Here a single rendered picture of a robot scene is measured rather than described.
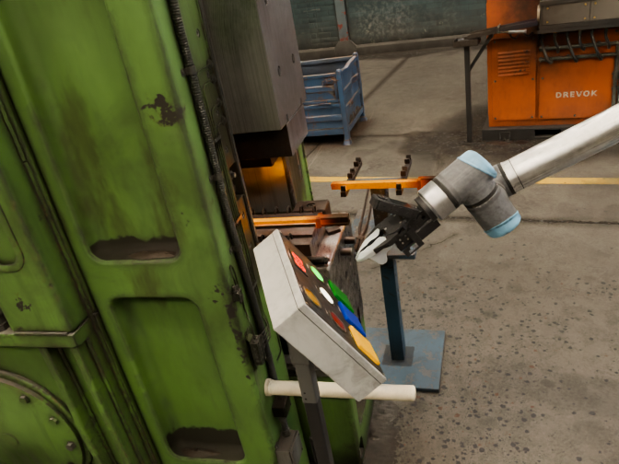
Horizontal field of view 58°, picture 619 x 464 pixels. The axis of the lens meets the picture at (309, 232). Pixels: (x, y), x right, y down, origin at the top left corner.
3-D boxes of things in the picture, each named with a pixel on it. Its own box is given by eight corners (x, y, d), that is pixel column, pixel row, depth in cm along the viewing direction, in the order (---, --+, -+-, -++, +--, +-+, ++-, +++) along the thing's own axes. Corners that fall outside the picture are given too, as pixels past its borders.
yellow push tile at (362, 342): (370, 342, 126) (350, 324, 122) (381, 364, 119) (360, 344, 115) (364, 347, 126) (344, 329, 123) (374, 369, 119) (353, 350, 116)
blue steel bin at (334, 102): (368, 118, 603) (360, 51, 570) (351, 145, 537) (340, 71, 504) (267, 125, 643) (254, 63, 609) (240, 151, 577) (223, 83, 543)
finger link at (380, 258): (371, 278, 134) (401, 253, 133) (356, 263, 131) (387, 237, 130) (367, 272, 137) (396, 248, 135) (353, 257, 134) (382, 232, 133)
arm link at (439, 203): (441, 189, 126) (425, 174, 134) (425, 203, 126) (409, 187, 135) (461, 214, 130) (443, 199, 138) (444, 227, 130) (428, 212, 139)
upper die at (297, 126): (308, 133, 174) (303, 103, 170) (292, 156, 157) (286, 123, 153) (188, 144, 185) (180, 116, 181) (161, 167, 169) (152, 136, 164)
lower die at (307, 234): (325, 231, 190) (321, 209, 186) (312, 262, 173) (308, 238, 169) (214, 236, 202) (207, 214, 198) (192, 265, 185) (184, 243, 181)
